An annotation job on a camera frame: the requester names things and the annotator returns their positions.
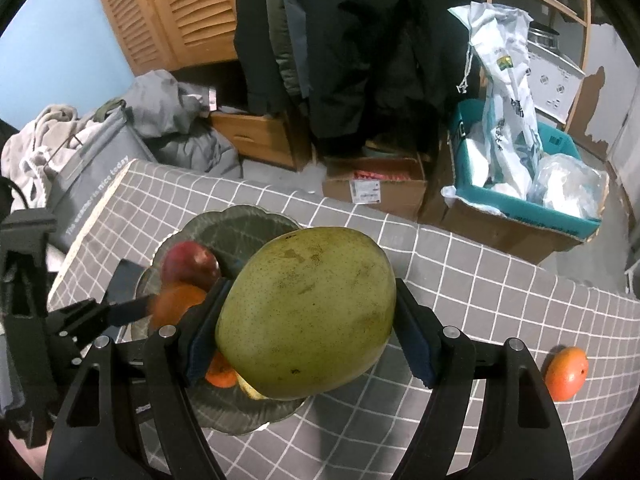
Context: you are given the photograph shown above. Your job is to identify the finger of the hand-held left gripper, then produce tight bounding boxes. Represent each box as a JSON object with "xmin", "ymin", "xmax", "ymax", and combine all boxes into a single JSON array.
[{"xmin": 47, "ymin": 296, "xmax": 153, "ymax": 358}]

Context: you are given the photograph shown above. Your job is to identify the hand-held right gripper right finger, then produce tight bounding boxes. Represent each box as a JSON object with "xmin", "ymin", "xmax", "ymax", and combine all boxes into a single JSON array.
[{"xmin": 392, "ymin": 277, "xmax": 573, "ymax": 480}]

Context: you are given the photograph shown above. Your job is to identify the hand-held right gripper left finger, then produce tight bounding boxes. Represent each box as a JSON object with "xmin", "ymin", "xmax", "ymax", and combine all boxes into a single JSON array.
[{"xmin": 42, "ymin": 279, "xmax": 233, "ymax": 480}]

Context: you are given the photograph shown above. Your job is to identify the orange persimmon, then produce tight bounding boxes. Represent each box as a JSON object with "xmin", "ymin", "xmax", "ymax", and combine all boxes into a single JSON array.
[
  {"xmin": 149, "ymin": 284, "xmax": 208, "ymax": 331},
  {"xmin": 544, "ymin": 346, "xmax": 590, "ymax": 402},
  {"xmin": 205, "ymin": 350, "xmax": 240, "ymax": 389}
]

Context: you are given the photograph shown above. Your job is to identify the dark red apple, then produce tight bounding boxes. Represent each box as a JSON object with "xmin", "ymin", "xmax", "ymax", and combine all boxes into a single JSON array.
[{"xmin": 161, "ymin": 241, "xmax": 222, "ymax": 293}]

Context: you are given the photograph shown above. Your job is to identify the large green mango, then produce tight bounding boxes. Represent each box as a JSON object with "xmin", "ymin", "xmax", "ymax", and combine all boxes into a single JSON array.
[{"xmin": 215, "ymin": 227, "xmax": 398, "ymax": 401}]

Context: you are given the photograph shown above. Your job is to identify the scalloped smoked glass plate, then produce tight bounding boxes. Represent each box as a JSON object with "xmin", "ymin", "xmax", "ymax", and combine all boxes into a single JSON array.
[{"xmin": 131, "ymin": 204, "xmax": 313, "ymax": 436}]

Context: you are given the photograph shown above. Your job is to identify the dark blue flat slab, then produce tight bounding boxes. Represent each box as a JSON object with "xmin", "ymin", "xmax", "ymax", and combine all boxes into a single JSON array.
[{"xmin": 106, "ymin": 259, "xmax": 152, "ymax": 307}]

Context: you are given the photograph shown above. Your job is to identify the yellow fruit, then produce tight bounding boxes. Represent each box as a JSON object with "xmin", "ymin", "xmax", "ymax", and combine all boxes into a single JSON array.
[{"xmin": 236, "ymin": 372, "xmax": 271, "ymax": 401}]

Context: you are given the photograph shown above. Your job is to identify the grey checked tablecloth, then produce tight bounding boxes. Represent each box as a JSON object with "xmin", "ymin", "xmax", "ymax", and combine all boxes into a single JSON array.
[{"xmin": 47, "ymin": 159, "xmax": 640, "ymax": 480}]

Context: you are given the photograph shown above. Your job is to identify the grey fabric storage bag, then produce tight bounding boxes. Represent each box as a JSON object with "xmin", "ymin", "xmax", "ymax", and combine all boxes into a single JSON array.
[{"xmin": 47, "ymin": 105, "xmax": 161, "ymax": 257}]

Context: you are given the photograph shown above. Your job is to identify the teal cardboard box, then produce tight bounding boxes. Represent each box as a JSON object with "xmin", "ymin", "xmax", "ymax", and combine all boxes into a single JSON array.
[{"xmin": 440, "ymin": 99, "xmax": 603, "ymax": 267}]

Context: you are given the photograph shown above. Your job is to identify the brown cardboard box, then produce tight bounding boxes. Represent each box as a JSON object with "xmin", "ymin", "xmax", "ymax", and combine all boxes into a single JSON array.
[{"xmin": 322, "ymin": 155, "xmax": 428, "ymax": 221}]

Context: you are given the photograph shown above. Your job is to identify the beige blanket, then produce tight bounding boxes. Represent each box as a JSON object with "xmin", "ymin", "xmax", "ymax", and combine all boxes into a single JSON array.
[{"xmin": 0, "ymin": 104, "xmax": 101, "ymax": 211}]

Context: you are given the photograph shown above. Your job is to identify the grey jacket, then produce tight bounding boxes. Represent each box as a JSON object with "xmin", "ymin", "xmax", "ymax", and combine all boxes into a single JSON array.
[{"xmin": 120, "ymin": 69, "xmax": 243, "ymax": 178}]

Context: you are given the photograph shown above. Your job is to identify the wooden drawer box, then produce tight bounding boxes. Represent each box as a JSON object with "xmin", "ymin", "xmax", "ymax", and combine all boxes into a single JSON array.
[{"xmin": 210, "ymin": 110, "xmax": 301, "ymax": 171}]

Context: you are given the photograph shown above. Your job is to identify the clear plastic bag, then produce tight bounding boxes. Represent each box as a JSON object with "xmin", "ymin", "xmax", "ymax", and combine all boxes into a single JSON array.
[{"xmin": 530, "ymin": 154, "xmax": 609, "ymax": 221}]

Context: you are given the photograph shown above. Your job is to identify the white printed plastic bag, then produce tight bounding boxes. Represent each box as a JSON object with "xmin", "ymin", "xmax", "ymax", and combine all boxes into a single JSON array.
[{"xmin": 447, "ymin": 2, "xmax": 546, "ymax": 201}]

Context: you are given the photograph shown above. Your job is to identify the white appliance box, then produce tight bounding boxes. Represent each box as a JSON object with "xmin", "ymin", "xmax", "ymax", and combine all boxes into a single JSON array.
[{"xmin": 525, "ymin": 50, "xmax": 586, "ymax": 126}]

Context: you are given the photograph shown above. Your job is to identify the dark hanging clothes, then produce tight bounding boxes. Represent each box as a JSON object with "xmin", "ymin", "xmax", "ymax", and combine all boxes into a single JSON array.
[{"xmin": 232, "ymin": 0, "xmax": 483, "ymax": 158}]

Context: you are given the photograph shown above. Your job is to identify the louvered wooden cabinet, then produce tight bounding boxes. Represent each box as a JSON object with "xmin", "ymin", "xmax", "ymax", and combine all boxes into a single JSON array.
[{"xmin": 87, "ymin": 0, "xmax": 238, "ymax": 73}]

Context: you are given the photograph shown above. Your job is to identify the metal pot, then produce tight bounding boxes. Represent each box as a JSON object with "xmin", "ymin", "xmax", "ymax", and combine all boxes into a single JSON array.
[{"xmin": 527, "ymin": 20, "xmax": 561, "ymax": 52}]

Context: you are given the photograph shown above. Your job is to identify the wooden shelf rack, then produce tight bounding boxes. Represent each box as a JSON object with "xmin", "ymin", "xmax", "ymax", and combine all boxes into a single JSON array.
[{"xmin": 482, "ymin": 0, "xmax": 593, "ymax": 126}]

